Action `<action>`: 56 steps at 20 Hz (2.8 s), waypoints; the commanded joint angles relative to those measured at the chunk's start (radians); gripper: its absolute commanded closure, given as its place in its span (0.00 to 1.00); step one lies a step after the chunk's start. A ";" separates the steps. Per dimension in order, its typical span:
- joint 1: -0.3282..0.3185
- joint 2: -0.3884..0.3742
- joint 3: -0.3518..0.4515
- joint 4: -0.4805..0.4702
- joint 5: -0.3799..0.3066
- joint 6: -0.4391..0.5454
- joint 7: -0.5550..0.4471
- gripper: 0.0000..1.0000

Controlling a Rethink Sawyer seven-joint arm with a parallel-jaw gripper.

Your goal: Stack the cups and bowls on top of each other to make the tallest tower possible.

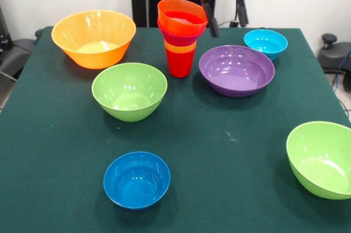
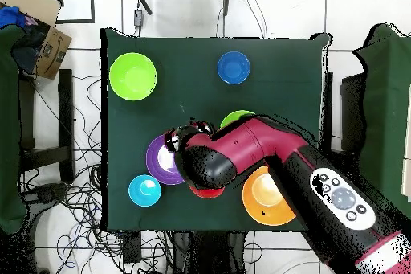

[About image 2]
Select red-orange plastic bowl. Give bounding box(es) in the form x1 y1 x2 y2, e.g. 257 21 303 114
189 185 225 200

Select green plastic bowl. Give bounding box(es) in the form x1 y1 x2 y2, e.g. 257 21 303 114
108 52 158 102
219 109 256 129

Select purple plastic bowl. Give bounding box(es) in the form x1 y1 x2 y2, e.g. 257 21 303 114
145 133 186 186

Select cyan plastic bowl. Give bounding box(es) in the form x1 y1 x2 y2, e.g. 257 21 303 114
128 174 162 207

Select blue plastic bowl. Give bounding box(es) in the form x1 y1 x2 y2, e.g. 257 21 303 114
217 51 251 85

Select large orange plastic bowl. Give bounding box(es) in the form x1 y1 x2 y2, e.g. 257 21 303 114
242 165 297 227

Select black power strip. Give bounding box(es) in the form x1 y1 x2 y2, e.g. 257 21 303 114
123 231 142 264

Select dark green tablecloth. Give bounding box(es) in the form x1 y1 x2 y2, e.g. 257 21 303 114
100 27 332 233

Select brown cardboard box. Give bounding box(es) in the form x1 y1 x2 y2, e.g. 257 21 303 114
0 0 73 80

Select green cloth covered table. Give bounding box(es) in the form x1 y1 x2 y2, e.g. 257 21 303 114
0 24 28 235
351 22 411 220

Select blue cloth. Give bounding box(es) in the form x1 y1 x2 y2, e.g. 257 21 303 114
0 6 28 29

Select tangle of black cables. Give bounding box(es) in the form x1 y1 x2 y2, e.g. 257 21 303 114
18 74 168 274

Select black stool frame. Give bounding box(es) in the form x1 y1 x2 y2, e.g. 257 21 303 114
17 68 75 185
320 71 367 166

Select black pedestal foot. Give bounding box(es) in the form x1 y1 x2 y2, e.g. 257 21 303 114
22 182 70 206

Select black metal frame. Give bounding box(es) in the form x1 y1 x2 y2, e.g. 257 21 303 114
47 0 96 25

